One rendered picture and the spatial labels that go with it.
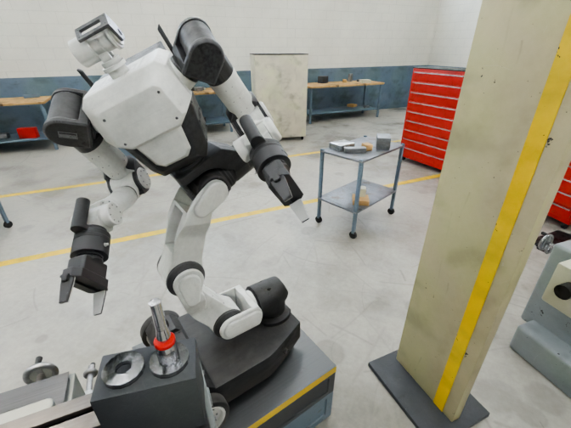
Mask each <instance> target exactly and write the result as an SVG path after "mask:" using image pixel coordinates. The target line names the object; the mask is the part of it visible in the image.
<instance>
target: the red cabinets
mask: <svg viewBox="0 0 571 428"><path fill-rule="evenodd" d="M413 68H414V70H413V75H412V80H411V85H410V94H409V99H408V104H407V110H406V115H405V120H404V129H403V134H402V139H401V143H403V144H405V146H404V153H403V158H402V160H403V161H404V160H405V158H408V159H411V160H413V161H418V162H420V163H422V164H425V165H428V166H432V167H435V168H438V169H439V170H442V167H443V163H444V157H445V153H446V149H447V146H448V142H449V136H450V132H451V128H452V125H453V121H454V118H455V111H456V107H457V104H458V100H459V97H460V92H461V86H462V83H463V79H464V75H465V72H466V68H456V67H443V66H426V67H413ZM547 216H549V217H552V218H554V219H557V220H558V221H560V222H562V224H561V228H564V229H566V228H567V227H568V226H569V225H571V161H570V163H569V165H568V169H567V171H566V173H565V175H564V177H563V180H562V182H561V184H560V187H559V189H558V191H557V194H556V196H555V199H554V201H553V202H552V204H551V208H550V210H549V212H548V214H547Z"/></svg>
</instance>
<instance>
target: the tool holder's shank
mask: <svg viewBox="0 0 571 428"><path fill-rule="evenodd" d="M149 305H150V310H151V314H152V318H153V321H154V325H155V335H156V339H157V340H158V341H159V342H160V343H164V342H167V341H168V340H169V338H170V336H171V332H170V330H169V328H168V327H167V322H166V319H165V314H164V311H163V307H162V304H161V299H160V300H159V298H153V299H151V300H150V302H149Z"/></svg>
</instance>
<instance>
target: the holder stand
mask: <svg viewBox="0 0 571 428"><path fill-rule="evenodd" d="M177 345H178V352H179V358H178V361H177V362H176V363H174V364H172V365H170V366H162V365H160V364H159V361H158V358H157V355H156V352H155V347H154V346H147V347H143V348H139V349H134V350H130V351H125V352H118V353H113V354H109V355H104V356H103V357H102V359H101V363H100V366H99V372H98V374H97V378H96V381H95V384H94V388H93V393H92V396H91V399H90V404H91V406H92V408H93V411H94V412H95V414H96V416H97V419H98V421H99V423H100V425H101V427H102V428H195V427H198V426H202V425H205V424H206V408H205V388H204V380H203V375H202V370H201V362H200V357H199V353H198V348H197V343H196V338H195V337H194V338H189V339H185V340H181V341H177Z"/></svg>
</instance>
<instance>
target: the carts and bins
mask: <svg viewBox="0 0 571 428"><path fill-rule="evenodd" d="M404 146H405V144H403V143H401V144H399V143H395V142H391V137H390V134H389V133H377V134H376V138H371V137H367V136H366V135H364V136H363V137H361V138H356V139H353V140H350V141H347V140H345V139H343V140H339V141H335V142H330V143H329V148H326V149H320V151H319V152H320V159H319V191H318V198H317V199H318V208H317V217H316V218H315V221H316V222H318V223H320V222H322V218H321V201H324V202H326V203H329V204H331V205H334V206H337V207H339V208H342V209H343V210H346V211H349V212H352V213H353V223H352V231H351V232H350V233H349V236H350V238H351V239H355V238H356V237H357V234H356V232H355V231H356V223H357V216H358V213H360V212H361V211H363V210H365V209H366V208H368V207H370V206H372V205H374V204H375V203H377V202H379V201H380V200H383V199H385V198H386V197H388V196H389V195H391V194H392V199H391V204H390V208H388V209H387V212H388V213H389V214H390V215H392V214H394V212H395V210H394V209H393V206H394V201H395V196H396V192H397V187H398V181H399V173H400V167H401V162H402V158H403V153H404ZM118 149H119V150H120V151H121V152H122V153H123V154H124V155H125V156H132V157H133V158H134V159H136V158H135V157H134V156H133V155H131V154H130V153H129V152H128V151H127V150H125V149H121V148H118ZM396 149H400V150H399V159H398V164H397V169H396V174H395V179H394V185H393V189H392V188H389V187H386V186H383V185H380V184H378V183H373V182H370V181H367V180H364V179H362V177H363V169H364V163H365V162H366V161H370V160H373V159H375V158H377V157H379V156H382V155H385V154H387V153H390V152H392V151H394V150H396ZM325 154H328V155H334V156H337V157H340V158H343V159H346V160H350V161H355V162H358V163H359V170H358V178H357V180H355V181H352V182H351V183H348V184H346V185H343V186H341V187H340V188H338V189H334V190H332V191H331V192H329V193H326V194H323V195H322V187H323V172H324V158H325ZM1 203H2V202H1V201H0V214H1V216H2V218H3V220H4V223H3V226H4V227H5V228H11V227H12V226H13V223H12V222H11V221H9V220H8V217H7V215H6V213H5V211H4V209H3V206H2V204H1Z"/></svg>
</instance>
